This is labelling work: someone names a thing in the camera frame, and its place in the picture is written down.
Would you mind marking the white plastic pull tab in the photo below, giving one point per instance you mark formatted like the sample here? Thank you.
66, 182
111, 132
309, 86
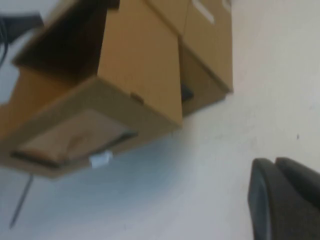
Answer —
100, 160

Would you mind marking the brown cardboard shoe box drawer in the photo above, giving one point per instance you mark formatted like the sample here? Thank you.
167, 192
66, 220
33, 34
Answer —
140, 62

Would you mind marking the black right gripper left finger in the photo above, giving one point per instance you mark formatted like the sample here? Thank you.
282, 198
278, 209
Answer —
275, 212

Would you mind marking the brown cardboard shoe box sleeve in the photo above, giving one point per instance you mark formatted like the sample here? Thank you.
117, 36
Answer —
212, 50

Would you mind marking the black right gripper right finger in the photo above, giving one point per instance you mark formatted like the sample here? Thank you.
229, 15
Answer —
305, 182

